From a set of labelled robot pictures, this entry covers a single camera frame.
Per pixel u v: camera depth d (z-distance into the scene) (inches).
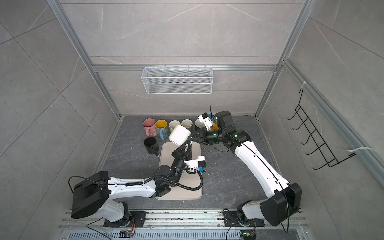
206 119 25.9
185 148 26.9
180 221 29.2
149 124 40.6
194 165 24.2
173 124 40.7
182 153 24.2
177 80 39.7
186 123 40.9
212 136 24.2
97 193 16.4
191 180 34.6
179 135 26.5
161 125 40.6
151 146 37.5
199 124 40.7
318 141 25.7
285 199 15.1
